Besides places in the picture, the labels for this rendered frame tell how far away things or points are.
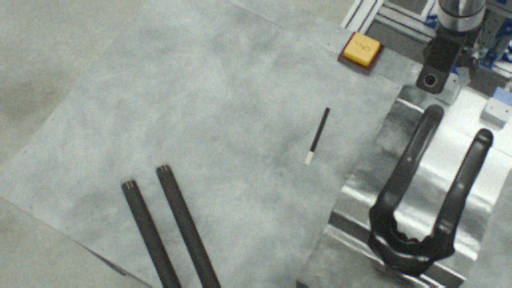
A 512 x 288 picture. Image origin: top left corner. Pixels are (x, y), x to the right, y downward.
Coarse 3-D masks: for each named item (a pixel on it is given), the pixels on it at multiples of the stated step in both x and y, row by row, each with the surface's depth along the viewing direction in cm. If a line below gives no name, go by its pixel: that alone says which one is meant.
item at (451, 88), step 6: (456, 72) 115; (450, 78) 113; (456, 78) 113; (450, 84) 113; (456, 84) 113; (444, 90) 114; (450, 90) 113; (456, 90) 114; (438, 96) 117; (444, 96) 116; (450, 96) 114; (450, 102) 117
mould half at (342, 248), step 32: (416, 96) 118; (384, 128) 116; (448, 128) 116; (384, 160) 112; (448, 160) 113; (352, 192) 104; (416, 192) 108; (480, 192) 111; (352, 224) 104; (416, 224) 102; (480, 224) 106; (320, 256) 107; (352, 256) 107
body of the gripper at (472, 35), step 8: (440, 24) 97; (448, 32) 96; (456, 32) 95; (464, 32) 95; (472, 32) 96; (480, 32) 102; (432, 40) 103; (472, 40) 101; (464, 48) 101; (464, 56) 102; (456, 64) 106; (464, 64) 104
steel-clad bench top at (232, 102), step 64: (192, 0) 136; (256, 0) 137; (128, 64) 128; (192, 64) 129; (256, 64) 130; (320, 64) 131; (384, 64) 132; (64, 128) 121; (128, 128) 122; (192, 128) 123; (256, 128) 123; (0, 192) 115; (64, 192) 116; (192, 192) 117; (256, 192) 118; (320, 192) 118; (128, 256) 111; (256, 256) 112
